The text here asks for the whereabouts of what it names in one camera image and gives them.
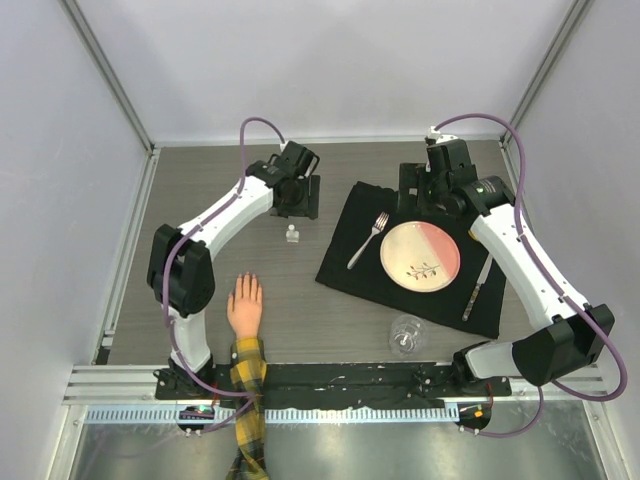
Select clear nail polish bottle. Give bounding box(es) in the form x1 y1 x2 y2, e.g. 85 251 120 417
285 224 300 243

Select yellow plaid sleeve forearm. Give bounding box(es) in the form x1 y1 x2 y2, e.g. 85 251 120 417
226 337 269 479

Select pink cream ceramic plate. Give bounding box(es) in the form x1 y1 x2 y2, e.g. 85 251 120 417
380 221 461 293

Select clear drinking glass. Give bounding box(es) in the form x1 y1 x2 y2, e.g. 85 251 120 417
389 314 428 356

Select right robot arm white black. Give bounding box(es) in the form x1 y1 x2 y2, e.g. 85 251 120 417
400 131 615 395

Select mannequin hand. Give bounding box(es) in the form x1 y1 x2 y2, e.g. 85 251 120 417
227 272 263 340

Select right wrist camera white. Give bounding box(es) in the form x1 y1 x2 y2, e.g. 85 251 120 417
425 126 458 145

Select silver fork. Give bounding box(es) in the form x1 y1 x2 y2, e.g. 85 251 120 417
347 212 390 270

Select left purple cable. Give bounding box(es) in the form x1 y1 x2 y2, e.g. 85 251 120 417
162 116 289 401

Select silver table knife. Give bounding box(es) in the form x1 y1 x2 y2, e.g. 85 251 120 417
462 254 493 322

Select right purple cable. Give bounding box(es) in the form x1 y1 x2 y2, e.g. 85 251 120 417
429 112 629 441

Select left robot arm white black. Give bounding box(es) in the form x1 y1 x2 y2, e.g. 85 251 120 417
147 141 320 399

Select white slotted cable duct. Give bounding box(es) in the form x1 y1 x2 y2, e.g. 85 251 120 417
85 403 459 425

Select black cloth placemat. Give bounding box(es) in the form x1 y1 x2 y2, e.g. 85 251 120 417
316 182 506 339

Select purple cable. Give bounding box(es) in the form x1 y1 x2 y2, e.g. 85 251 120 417
429 112 629 441
162 116 289 401

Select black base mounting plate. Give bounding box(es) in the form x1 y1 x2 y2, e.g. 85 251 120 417
153 362 512 410

